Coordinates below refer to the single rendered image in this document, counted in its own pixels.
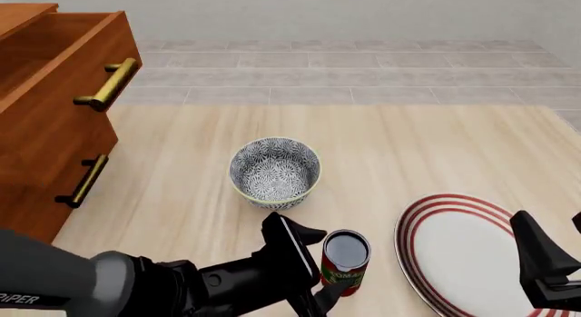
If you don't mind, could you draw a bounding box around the white plate with red rings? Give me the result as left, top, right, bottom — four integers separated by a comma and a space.
393, 193, 581, 317

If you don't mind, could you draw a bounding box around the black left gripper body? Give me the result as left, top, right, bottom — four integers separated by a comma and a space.
261, 211, 328, 317

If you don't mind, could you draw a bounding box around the short brass drawer handle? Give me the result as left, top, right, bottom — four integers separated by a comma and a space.
54, 154, 111, 210

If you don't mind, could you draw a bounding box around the open wooden drawer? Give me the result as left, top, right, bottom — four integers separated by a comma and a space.
0, 10, 144, 232

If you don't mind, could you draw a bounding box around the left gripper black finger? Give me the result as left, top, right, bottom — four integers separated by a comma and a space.
290, 222, 329, 247
311, 282, 349, 314

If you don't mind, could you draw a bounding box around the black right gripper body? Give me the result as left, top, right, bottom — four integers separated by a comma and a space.
519, 274, 581, 312

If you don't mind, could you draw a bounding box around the wooden cabinet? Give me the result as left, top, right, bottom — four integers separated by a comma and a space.
0, 2, 120, 245

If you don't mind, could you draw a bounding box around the long brass drawer handle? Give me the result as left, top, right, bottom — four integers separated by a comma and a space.
73, 56, 139, 114

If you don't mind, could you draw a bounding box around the grey patterned bowl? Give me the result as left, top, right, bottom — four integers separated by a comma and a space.
228, 136, 322, 211

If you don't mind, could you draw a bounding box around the closed wooden drawer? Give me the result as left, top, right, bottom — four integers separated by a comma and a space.
44, 111, 120, 245

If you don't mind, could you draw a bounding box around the red tomato tin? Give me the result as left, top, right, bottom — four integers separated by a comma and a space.
320, 228, 373, 298

